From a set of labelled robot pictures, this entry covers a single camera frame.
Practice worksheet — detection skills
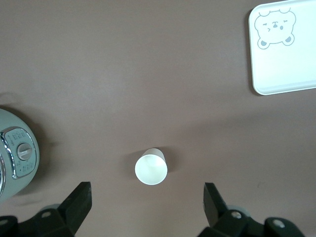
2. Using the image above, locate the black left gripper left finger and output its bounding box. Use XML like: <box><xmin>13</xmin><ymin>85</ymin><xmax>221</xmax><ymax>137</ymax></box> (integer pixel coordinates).
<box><xmin>19</xmin><ymin>182</ymin><xmax>92</xmax><ymax>237</ymax></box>

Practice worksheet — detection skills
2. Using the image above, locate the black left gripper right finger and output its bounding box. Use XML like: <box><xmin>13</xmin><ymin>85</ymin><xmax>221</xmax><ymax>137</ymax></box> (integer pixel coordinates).
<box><xmin>199</xmin><ymin>182</ymin><xmax>270</xmax><ymax>237</ymax></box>

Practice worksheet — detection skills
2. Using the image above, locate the white plastic cup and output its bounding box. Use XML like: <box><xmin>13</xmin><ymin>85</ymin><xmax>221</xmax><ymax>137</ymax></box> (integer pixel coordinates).
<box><xmin>134</xmin><ymin>147</ymin><xmax>169</xmax><ymax>185</ymax></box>

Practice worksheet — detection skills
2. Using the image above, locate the white tray with bear print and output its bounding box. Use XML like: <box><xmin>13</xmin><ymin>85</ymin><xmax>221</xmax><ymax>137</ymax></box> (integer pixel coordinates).
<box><xmin>248</xmin><ymin>0</ymin><xmax>316</xmax><ymax>96</ymax></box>

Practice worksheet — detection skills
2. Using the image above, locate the grey-green electric cooking pot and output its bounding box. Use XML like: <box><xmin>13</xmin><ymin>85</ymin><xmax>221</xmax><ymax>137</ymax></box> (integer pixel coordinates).
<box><xmin>0</xmin><ymin>107</ymin><xmax>40</xmax><ymax>204</ymax></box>

